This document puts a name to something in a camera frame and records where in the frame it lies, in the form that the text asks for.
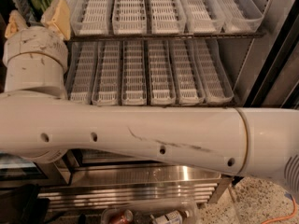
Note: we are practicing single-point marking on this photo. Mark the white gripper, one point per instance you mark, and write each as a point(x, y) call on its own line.
point(35, 41)

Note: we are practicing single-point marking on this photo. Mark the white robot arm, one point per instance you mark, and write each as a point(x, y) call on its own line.
point(39, 123)

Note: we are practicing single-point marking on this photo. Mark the top shelf tray two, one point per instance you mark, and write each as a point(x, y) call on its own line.
point(91, 17)

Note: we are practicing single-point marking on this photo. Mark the shelf tray two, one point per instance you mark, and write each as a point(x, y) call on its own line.
point(91, 17)
point(79, 82)

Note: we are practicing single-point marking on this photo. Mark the middle shelf tray two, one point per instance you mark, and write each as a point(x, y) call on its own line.
point(79, 82)

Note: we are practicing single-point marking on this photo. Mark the top shelf tray three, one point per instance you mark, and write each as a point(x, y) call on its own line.
point(129, 17)

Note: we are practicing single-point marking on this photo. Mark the shelf tray three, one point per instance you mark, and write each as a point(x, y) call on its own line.
point(106, 87)
point(129, 17)

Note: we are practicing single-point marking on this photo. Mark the middle shelf tray three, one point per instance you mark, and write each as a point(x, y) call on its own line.
point(106, 87)

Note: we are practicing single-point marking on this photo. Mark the middle shelf tray four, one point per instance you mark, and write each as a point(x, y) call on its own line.
point(134, 89)

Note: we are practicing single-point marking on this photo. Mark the shelf tray four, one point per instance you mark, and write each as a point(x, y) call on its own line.
point(166, 17)
point(134, 89)

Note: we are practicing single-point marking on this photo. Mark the top shelf tray four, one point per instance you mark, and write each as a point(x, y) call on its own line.
point(166, 17)

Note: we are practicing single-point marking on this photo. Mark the middle shelf tray five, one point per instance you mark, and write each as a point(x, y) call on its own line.
point(161, 84)

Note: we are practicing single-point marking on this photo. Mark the shelf tray five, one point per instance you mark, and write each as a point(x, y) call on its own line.
point(203, 16)
point(161, 84)

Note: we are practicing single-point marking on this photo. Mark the top shelf tray five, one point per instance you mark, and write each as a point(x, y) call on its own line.
point(203, 16)

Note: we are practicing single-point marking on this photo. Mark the middle shelf tray six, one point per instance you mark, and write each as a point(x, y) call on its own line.
point(187, 82)

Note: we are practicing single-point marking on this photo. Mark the shelf tray six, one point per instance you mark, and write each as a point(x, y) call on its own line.
point(241, 16)
point(187, 82)

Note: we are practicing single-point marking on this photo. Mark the middle shelf tray seven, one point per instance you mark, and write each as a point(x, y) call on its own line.
point(212, 73)

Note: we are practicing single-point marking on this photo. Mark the top shelf tray six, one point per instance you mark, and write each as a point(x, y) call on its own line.
point(241, 16)

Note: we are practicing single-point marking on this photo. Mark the red can in bin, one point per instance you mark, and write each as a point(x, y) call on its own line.
point(123, 217)

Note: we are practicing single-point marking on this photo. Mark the fridge glass door right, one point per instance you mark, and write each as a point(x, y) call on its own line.
point(279, 54)

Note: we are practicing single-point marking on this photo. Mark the clear plastic floor bin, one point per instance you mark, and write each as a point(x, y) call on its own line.
point(143, 210)

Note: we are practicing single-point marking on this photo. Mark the white bottle in bin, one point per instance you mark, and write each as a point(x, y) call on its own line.
point(174, 217)

